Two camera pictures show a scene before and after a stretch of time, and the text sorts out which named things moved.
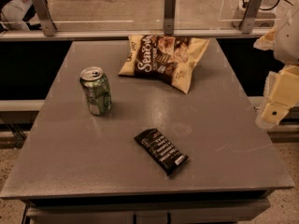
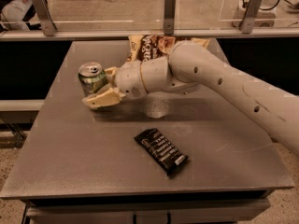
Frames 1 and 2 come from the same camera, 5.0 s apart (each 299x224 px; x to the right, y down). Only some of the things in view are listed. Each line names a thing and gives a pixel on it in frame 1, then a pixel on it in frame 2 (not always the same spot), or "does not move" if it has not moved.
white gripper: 288,41 to 130,78
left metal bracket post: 47,20 does not move
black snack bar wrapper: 164,153 does not move
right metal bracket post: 253,7 does not move
